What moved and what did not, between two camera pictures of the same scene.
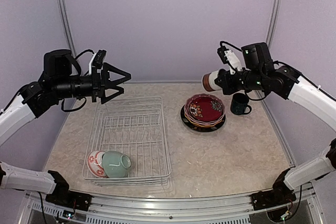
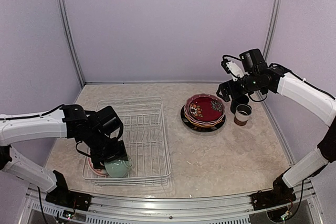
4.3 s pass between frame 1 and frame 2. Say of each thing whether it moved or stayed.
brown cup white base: moved
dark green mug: stayed
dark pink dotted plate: stayed
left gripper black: moved
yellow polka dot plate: stayed
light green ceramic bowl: stayed
